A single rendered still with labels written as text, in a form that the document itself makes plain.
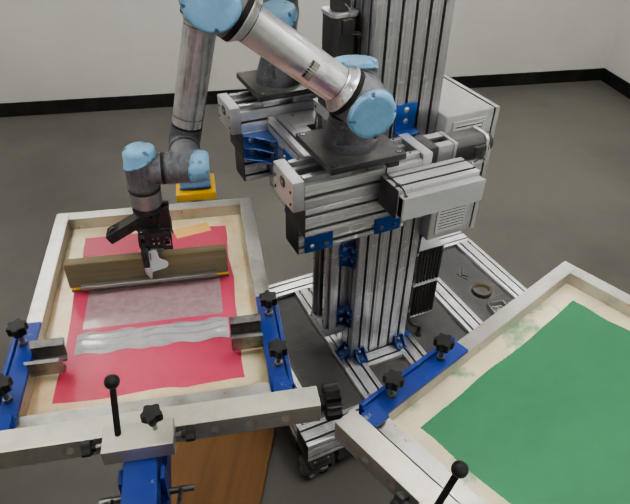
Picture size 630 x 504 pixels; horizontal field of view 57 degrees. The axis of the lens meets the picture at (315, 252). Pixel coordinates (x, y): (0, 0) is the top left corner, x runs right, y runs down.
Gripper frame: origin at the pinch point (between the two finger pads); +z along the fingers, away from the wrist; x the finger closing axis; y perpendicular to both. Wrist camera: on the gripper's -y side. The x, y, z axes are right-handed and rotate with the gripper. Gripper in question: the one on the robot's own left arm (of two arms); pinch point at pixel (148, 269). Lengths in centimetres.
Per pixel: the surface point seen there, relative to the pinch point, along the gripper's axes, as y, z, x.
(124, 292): -6.7, 4.9, -2.6
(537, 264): 191, 95, 95
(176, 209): 7.3, 1.0, 29.4
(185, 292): 8.9, 4.5, -5.4
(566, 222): 229, 94, 130
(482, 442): 67, 3, -62
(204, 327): 13.3, 3.8, -19.8
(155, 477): 3, -4, -64
